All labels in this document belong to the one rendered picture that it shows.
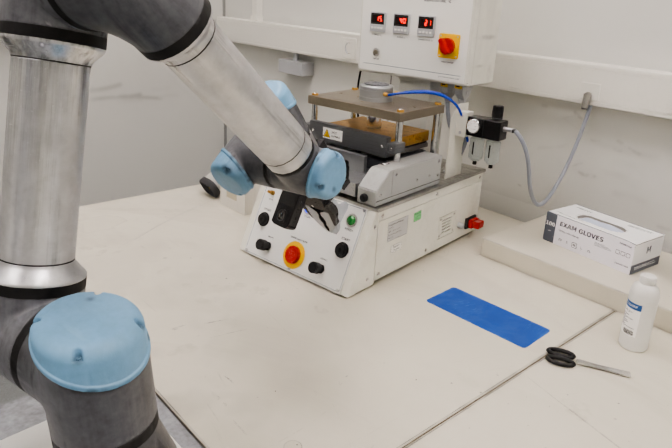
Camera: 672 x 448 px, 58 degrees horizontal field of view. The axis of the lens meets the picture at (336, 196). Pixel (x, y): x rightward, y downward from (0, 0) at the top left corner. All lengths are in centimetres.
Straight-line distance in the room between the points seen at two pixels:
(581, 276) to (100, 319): 102
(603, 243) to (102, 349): 112
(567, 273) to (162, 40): 103
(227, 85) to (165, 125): 210
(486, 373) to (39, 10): 85
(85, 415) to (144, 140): 217
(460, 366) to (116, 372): 62
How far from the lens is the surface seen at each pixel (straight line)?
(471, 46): 146
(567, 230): 154
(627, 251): 147
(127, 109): 275
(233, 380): 104
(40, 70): 76
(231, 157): 96
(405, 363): 109
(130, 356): 70
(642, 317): 124
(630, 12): 166
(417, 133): 144
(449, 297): 132
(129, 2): 67
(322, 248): 132
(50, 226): 78
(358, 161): 135
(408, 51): 155
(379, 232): 128
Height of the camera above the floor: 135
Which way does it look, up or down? 19 degrees down
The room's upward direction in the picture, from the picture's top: 3 degrees clockwise
